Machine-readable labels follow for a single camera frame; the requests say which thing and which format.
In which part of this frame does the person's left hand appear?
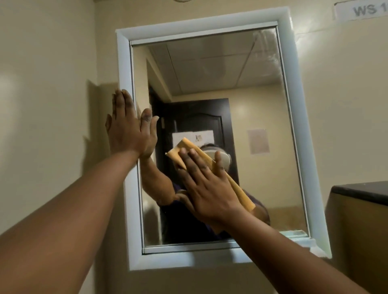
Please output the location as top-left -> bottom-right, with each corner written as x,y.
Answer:
105,89 -> 160,159

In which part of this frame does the person's right hand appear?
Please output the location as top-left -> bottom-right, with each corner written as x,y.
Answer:
175,147 -> 247,226

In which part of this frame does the yellow cleaning cloth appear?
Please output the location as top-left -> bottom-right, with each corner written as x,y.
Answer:
165,137 -> 256,213

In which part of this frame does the person's left forearm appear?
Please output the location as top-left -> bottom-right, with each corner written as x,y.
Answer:
0,150 -> 142,294

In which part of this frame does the person's right forearm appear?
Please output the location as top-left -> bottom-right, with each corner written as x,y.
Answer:
224,208 -> 370,294

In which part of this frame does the brown cabinet with dark top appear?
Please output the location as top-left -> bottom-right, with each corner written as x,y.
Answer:
325,181 -> 388,294

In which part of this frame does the white framed wall mirror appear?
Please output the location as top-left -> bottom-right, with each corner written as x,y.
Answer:
116,7 -> 332,271

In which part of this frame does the white paper wall label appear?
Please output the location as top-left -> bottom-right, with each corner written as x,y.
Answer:
334,0 -> 388,21

